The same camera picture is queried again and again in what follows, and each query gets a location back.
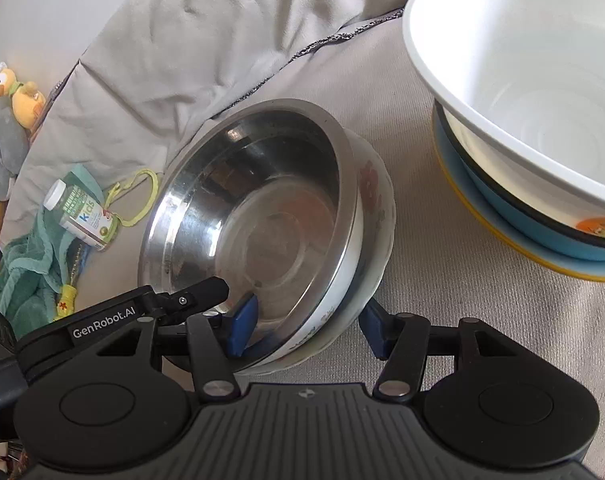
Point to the white bowl yellow rim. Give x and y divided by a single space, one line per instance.
455 173

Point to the teal towel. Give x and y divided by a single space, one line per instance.
36 273

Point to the blue enamel bowl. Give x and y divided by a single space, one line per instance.
545 231

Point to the white plastic bowl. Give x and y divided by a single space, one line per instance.
527 76

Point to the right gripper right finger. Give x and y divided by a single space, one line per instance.
401 341

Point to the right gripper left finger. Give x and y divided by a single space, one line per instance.
214 343

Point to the owl plush toy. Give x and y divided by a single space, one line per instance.
24 108

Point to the stainless steel bowl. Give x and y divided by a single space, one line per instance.
268 200

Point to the kids vitamin bottle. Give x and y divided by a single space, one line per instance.
81 215

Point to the grey blanket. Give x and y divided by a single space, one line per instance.
141 80

